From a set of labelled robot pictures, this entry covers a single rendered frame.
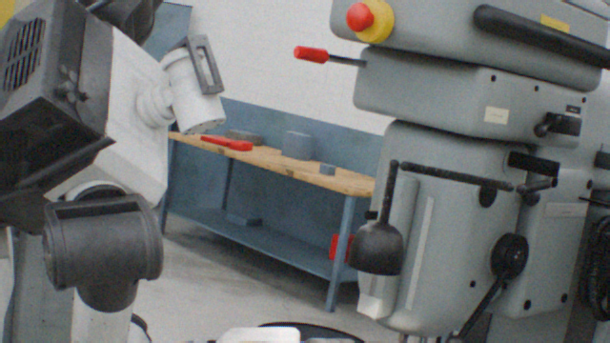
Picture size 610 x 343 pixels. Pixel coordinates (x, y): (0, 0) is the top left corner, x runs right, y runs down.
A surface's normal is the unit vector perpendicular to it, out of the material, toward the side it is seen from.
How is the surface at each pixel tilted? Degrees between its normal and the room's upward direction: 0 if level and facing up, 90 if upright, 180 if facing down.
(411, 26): 90
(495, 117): 90
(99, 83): 58
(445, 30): 90
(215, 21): 90
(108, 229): 44
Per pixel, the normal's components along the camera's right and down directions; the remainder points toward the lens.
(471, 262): 0.68, 0.21
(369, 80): -0.71, -0.04
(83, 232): 0.29, -0.59
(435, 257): -0.31, 0.07
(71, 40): 0.84, -0.35
